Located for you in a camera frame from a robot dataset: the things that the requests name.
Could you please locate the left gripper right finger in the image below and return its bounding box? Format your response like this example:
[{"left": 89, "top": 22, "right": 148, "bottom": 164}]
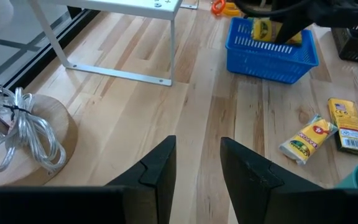
[{"left": 219, "top": 136, "right": 358, "bottom": 224}]

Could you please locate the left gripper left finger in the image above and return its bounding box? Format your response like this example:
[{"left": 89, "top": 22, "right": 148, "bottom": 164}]
[{"left": 0, "top": 135, "right": 177, "bottom": 224}]

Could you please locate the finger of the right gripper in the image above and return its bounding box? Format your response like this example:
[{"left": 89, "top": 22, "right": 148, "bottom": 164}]
[{"left": 271, "top": 5, "right": 316, "bottom": 44}]

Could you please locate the blue plastic basket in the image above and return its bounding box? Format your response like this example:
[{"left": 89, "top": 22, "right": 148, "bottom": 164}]
[{"left": 224, "top": 17, "right": 319, "bottom": 85}]

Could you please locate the pink red coil hair tie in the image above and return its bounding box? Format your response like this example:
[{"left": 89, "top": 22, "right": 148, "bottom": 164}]
[{"left": 211, "top": 0, "right": 226, "bottom": 16}]

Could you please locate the yellow crayon box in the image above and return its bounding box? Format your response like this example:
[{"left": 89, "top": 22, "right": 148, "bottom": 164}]
[{"left": 327, "top": 97, "right": 358, "bottom": 157}]

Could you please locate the black mesh tray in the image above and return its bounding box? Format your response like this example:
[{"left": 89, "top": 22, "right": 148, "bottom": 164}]
[{"left": 331, "top": 15, "right": 358, "bottom": 66}]

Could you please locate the white lamp with wooden base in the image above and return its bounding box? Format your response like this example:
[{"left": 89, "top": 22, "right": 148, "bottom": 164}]
[{"left": 0, "top": 0, "right": 79, "bottom": 190}]

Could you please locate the white perforated metal shelf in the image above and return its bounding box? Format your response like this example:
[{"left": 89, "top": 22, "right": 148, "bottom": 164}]
[{"left": 26, "top": 0, "right": 200, "bottom": 87}]

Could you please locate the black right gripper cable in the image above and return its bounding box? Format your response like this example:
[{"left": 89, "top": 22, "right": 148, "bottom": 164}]
[{"left": 234, "top": 0, "right": 310, "bottom": 18}]

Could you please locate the bundled clear lamp cord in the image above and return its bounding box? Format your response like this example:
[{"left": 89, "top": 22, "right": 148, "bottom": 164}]
[{"left": 0, "top": 82, "right": 67, "bottom": 174}]

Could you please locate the black aluminium table frame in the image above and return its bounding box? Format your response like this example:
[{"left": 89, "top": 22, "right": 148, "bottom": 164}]
[{"left": 3, "top": 6, "right": 101, "bottom": 91}]

